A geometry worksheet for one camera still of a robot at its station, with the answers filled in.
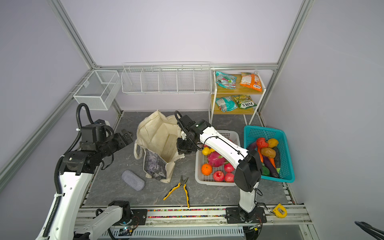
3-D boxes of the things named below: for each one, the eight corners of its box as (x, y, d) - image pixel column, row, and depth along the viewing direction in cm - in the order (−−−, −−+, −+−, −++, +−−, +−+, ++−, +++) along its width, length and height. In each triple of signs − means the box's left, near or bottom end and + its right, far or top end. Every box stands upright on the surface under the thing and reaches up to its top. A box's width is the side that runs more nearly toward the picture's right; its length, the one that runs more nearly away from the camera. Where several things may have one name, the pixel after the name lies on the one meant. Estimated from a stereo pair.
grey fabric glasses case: (120, 179, 88) (118, 177, 86) (128, 170, 92) (126, 168, 89) (140, 193, 83) (138, 191, 81) (147, 183, 87) (146, 181, 84)
